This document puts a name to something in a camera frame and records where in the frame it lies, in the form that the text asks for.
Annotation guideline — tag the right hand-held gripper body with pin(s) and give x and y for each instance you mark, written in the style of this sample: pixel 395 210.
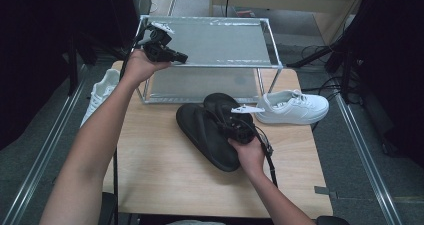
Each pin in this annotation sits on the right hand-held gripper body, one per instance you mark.
pixel 241 130

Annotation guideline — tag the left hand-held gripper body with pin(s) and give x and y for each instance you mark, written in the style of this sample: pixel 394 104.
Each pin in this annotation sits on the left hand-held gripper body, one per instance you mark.
pixel 158 50

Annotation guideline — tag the black slipper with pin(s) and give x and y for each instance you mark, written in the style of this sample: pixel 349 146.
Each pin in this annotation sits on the black slipper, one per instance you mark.
pixel 200 135
pixel 216 101

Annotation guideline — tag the metal shoe rack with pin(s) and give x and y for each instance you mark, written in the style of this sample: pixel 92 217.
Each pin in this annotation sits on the metal shoe rack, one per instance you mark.
pixel 216 41

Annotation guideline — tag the white sneaker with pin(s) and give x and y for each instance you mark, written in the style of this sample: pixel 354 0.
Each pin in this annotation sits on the white sneaker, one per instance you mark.
pixel 100 91
pixel 300 108

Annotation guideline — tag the person's left hand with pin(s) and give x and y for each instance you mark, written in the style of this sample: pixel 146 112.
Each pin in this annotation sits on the person's left hand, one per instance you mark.
pixel 140 68

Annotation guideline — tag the person's right hand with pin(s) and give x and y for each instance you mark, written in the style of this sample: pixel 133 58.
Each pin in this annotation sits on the person's right hand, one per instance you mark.
pixel 251 158

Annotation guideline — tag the small red object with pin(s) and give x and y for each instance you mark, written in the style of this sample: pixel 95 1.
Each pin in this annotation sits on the small red object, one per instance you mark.
pixel 246 13

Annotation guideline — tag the grey tape piece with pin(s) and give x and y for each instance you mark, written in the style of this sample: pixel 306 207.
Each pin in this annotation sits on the grey tape piece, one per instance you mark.
pixel 325 191

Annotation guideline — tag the black tripod stand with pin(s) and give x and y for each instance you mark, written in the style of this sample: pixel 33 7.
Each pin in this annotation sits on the black tripod stand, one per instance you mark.
pixel 345 71

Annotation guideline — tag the dark curtain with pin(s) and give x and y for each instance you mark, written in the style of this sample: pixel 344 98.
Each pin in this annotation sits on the dark curtain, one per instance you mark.
pixel 33 51
pixel 393 51

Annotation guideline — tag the metal floor rail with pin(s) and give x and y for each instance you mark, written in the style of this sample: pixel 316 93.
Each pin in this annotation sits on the metal floor rail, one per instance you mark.
pixel 40 158
pixel 370 165

